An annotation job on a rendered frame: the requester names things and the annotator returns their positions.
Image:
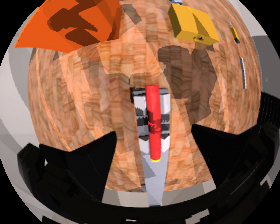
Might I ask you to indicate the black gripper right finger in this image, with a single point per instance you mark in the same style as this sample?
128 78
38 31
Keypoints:
222 150

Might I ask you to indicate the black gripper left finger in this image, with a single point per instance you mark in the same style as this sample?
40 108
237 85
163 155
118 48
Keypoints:
88 165

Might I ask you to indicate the red cylinder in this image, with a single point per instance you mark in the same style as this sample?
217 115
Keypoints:
154 129

